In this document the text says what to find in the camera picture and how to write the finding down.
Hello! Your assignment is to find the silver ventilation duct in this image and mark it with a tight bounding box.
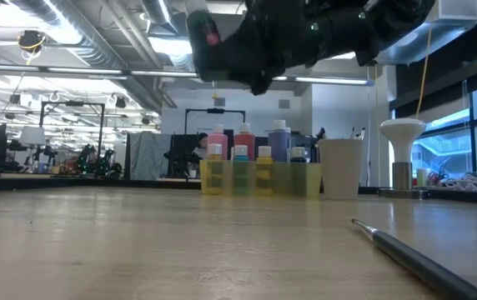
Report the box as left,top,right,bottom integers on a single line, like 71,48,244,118
8,0,179,110

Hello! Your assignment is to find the beige paper cup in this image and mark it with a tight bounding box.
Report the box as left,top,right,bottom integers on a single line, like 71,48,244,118
317,137,364,200

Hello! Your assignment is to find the yellow hanging cord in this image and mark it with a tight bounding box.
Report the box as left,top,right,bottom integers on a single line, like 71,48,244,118
415,27,434,120

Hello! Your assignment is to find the grey fabric cover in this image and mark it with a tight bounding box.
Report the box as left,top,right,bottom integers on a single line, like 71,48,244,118
124,131,173,181

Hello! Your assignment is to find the white cable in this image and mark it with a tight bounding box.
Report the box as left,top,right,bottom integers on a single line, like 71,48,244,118
428,172,477,193

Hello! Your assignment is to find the black yellow ceiling device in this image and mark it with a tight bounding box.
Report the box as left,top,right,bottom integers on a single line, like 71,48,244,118
17,28,48,53

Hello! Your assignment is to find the long ceiling light bar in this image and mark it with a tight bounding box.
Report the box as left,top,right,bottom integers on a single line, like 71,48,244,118
0,62,369,87

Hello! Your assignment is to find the black window frame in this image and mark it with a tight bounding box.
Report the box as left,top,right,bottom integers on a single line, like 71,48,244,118
390,62,477,184

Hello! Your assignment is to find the small brown paint bottle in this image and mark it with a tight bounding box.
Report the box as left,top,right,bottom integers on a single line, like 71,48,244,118
290,146,308,197

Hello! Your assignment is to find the large blue paint bottle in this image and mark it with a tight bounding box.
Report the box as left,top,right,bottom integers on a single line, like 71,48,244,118
268,119,289,163

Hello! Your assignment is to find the small yellow paint bottle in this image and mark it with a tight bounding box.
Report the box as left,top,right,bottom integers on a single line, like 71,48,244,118
255,145,274,197

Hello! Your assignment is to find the small orange paint bottle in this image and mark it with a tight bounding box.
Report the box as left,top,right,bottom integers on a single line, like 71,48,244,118
206,143,225,196

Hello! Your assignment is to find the black aluminium table frame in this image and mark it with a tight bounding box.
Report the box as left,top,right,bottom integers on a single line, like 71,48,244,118
0,172,477,206

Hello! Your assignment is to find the white dome metal lamp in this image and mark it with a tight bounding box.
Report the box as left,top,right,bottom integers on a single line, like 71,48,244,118
379,117,430,200

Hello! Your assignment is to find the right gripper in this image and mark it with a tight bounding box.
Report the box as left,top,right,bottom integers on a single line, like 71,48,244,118
220,0,384,96

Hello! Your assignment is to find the large pink paint bottle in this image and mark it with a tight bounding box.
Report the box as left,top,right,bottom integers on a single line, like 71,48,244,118
207,123,229,162

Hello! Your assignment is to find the small green paint bottle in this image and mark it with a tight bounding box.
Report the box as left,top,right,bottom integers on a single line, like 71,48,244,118
186,10,225,83

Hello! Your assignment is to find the large red paint bottle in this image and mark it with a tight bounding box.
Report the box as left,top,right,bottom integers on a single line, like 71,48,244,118
233,122,256,163

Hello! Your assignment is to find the small blue paint bottle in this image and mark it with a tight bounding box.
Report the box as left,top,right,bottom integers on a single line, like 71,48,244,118
233,144,251,197

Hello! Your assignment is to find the person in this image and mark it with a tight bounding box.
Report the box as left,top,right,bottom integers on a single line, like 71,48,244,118
191,132,209,162

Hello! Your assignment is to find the black gantry frame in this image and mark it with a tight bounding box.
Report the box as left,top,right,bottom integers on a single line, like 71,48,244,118
38,100,107,149
183,107,247,137

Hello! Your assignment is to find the translucent yellow plastic tray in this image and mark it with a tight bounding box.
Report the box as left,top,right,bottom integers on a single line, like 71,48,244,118
199,160,323,199

